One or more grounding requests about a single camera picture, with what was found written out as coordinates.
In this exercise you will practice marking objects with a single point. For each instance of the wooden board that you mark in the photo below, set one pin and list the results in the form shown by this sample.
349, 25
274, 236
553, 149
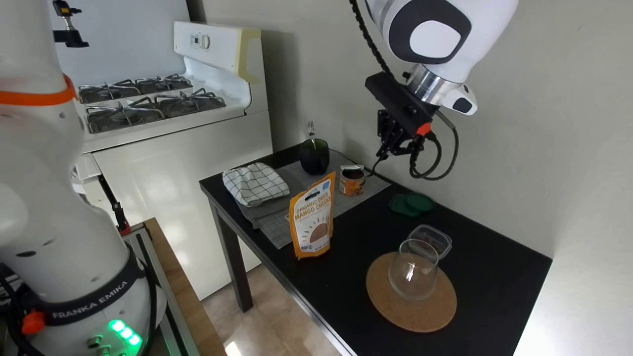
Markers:
191, 309

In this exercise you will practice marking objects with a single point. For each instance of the white stove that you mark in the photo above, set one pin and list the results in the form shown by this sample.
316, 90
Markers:
185, 171

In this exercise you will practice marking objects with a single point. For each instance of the round cork mat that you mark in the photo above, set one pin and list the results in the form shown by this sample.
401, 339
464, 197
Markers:
409, 317

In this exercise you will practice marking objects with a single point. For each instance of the black camera clamp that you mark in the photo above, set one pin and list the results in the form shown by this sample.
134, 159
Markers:
72, 35

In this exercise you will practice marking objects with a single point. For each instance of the small white cup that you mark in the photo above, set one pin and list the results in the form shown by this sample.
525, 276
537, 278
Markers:
353, 185

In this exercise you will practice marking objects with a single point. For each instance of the white checkered cloth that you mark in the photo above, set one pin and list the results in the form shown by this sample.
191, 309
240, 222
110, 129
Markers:
256, 185

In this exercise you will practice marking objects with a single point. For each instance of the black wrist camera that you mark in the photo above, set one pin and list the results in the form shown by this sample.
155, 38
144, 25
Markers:
399, 102

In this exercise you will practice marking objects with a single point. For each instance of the black stove grate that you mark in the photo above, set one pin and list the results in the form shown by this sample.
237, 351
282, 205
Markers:
159, 112
140, 86

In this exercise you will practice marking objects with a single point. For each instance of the black rod with red tip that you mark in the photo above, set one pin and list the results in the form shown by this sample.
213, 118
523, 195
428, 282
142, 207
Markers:
114, 205

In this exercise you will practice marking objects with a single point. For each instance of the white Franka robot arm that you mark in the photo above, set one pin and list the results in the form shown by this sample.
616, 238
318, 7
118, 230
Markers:
53, 199

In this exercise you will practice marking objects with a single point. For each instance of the clear plastic container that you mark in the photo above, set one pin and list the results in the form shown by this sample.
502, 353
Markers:
436, 238

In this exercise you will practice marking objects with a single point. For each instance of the green rectangular lid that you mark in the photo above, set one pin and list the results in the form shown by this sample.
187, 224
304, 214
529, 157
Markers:
399, 207

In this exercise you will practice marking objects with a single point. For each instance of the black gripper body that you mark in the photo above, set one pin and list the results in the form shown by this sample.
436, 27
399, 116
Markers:
397, 129

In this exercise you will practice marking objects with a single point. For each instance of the orange stand-up pouch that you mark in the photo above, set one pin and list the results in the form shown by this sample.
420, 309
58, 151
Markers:
314, 218

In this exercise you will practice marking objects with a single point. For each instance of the clear glass jar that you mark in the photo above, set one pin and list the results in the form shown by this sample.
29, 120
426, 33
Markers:
413, 270

